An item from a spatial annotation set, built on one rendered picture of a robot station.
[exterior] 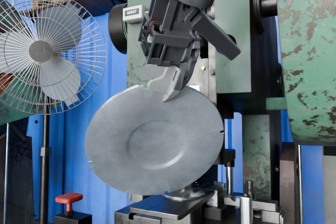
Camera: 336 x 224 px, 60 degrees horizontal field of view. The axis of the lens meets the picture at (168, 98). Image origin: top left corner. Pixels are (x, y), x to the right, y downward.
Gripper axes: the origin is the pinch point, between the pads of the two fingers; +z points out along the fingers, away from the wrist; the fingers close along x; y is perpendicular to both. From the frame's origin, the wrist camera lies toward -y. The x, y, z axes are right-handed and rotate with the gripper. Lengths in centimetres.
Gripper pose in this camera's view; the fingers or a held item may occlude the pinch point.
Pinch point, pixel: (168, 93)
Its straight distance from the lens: 55.1
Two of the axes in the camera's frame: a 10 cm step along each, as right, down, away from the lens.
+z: -2.7, 7.5, 6.0
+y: -9.2, -0.3, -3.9
